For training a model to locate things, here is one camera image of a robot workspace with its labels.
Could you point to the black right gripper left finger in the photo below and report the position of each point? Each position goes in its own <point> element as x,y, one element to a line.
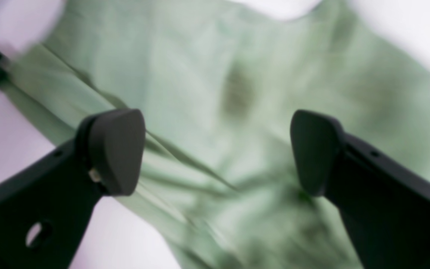
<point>46,208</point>

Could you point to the green polo t-shirt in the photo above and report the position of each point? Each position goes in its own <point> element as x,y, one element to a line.
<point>218,84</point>

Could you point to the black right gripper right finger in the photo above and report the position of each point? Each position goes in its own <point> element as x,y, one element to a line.
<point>385,208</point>

